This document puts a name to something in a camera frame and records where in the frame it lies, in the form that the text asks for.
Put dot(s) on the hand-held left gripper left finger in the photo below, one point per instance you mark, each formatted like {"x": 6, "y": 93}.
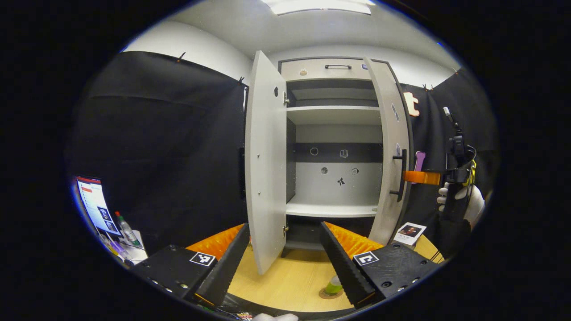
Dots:
{"x": 232, "y": 263}

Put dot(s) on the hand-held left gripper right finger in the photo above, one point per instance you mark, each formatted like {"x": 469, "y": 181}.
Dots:
{"x": 341, "y": 263}

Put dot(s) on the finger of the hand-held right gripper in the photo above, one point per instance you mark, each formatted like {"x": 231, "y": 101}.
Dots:
{"x": 421, "y": 178}

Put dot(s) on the green label plastic bottle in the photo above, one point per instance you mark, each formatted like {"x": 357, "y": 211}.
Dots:
{"x": 333, "y": 285}

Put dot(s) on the round cork coaster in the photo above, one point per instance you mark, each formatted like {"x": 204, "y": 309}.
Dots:
{"x": 328, "y": 295}

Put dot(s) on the cabinet door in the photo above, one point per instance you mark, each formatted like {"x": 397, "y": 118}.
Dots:
{"x": 265, "y": 156}
{"x": 383, "y": 178}

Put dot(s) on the grey white cabinet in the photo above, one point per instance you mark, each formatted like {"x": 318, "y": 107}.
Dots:
{"x": 334, "y": 115}

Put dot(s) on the red cap spray bottle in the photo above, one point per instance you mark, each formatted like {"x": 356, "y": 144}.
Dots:
{"x": 128, "y": 232}

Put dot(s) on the beige cabinet drawer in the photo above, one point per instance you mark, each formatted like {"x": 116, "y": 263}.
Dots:
{"x": 316, "y": 74}

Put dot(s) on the black backdrop cloth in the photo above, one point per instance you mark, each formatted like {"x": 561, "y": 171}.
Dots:
{"x": 156, "y": 147}
{"x": 430, "y": 133}

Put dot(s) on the white photo cover book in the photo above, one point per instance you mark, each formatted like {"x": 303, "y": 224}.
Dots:
{"x": 408, "y": 234}

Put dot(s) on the computer monitor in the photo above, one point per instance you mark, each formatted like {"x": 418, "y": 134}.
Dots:
{"x": 96, "y": 203}

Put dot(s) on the large ceiling light panel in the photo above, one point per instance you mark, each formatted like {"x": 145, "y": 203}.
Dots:
{"x": 321, "y": 6}

